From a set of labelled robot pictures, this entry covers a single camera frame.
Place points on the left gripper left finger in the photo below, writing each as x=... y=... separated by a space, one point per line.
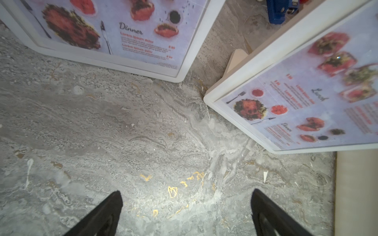
x=101 y=221

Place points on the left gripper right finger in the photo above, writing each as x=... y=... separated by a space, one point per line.
x=270 y=220

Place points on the white menu holder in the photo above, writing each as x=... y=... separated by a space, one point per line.
x=313 y=86
x=157 y=39

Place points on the blue stapler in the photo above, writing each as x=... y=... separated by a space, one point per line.
x=278 y=9

